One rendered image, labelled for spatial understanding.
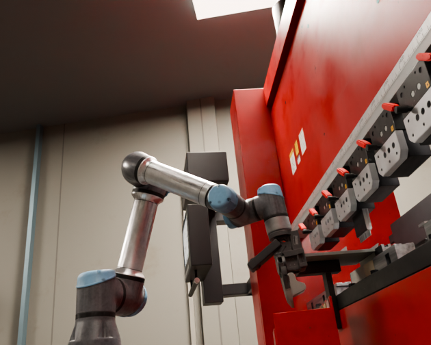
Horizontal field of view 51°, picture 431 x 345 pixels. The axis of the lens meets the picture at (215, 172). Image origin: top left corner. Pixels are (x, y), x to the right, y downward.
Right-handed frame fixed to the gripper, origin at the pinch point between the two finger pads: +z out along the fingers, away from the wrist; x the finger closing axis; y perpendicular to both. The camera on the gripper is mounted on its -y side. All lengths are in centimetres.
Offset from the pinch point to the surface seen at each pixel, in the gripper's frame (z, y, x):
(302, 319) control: 5.2, 2.0, -4.9
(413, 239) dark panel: -30, 75, 91
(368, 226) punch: -21.9, 33.8, 19.1
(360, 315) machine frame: 6.4, 18.8, 2.6
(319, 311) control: 4.1, 6.7, -4.9
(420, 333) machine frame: 14.5, 22.5, -27.7
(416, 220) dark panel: -37, 77, 83
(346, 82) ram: -68, 37, 0
